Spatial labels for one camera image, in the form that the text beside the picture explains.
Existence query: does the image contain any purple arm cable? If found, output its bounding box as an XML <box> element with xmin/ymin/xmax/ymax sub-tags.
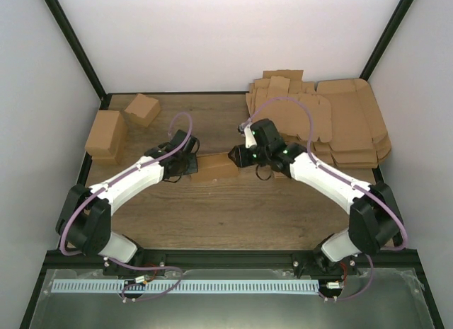
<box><xmin>240</xmin><ymin>96</ymin><xmax>409</xmax><ymax>302</ymax></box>
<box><xmin>59</xmin><ymin>112</ymin><xmax>194</xmax><ymax>306</ymax></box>

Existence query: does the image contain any tall folded cardboard box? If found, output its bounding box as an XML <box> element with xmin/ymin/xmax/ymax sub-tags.
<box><xmin>85</xmin><ymin>110</ymin><xmax>128</xmax><ymax>165</ymax></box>

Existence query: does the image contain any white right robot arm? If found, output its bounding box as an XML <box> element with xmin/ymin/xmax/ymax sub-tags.
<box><xmin>228</xmin><ymin>119</ymin><xmax>403</xmax><ymax>275</ymax></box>

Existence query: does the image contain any stack of flat cardboard sheets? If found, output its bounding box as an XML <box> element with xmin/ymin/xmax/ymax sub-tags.
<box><xmin>246</xmin><ymin>69</ymin><xmax>333</xmax><ymax>143</ymax></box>

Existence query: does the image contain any light blue slotted cable duct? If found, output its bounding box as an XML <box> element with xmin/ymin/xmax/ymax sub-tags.
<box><xmin>51</xmin><ymin>279</ymin><xmax>319</xmax><ymax>295</ymax></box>

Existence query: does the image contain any small folded cardboard box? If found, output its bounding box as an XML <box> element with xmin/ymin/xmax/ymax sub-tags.
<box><xmin>124</xmin><ymin>93</ymin><xmax>161</xmax><ymax>127</ymax></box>

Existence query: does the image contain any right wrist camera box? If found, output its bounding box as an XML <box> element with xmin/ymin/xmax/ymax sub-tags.
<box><xmin>238</xmin><ymin>121</ymin><xmax>257</xmax><ymax>149</ymax></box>

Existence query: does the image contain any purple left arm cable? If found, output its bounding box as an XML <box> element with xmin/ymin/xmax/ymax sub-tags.
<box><xmin>59</xmin><ymin>112</ymin><xmax>194</xmax><ymax>306</ymax></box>

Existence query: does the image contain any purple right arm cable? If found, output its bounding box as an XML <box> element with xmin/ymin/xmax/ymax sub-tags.
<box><xmin>240</xmin><ymin>96</ymin><xmax>409</xmax><ymax>302</ymax></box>

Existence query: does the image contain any large flat cardboard sheet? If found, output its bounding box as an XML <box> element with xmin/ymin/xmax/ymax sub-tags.
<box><xmin>316</xmin><ymin>79</ymin><xmax>391</xmax><ymax>168</ymax></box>

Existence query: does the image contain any black aluminium frame rail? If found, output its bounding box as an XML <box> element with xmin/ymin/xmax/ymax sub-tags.
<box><xmin>45</xmin><ymin>249</ymin><xmax>418</xmax><ymax>277</ymax></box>

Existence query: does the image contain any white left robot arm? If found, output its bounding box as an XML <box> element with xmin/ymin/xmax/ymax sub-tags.
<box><xmin>56</xmin><ymin>129</ymin><xmax>200</xmax><ymax>275</ymax></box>

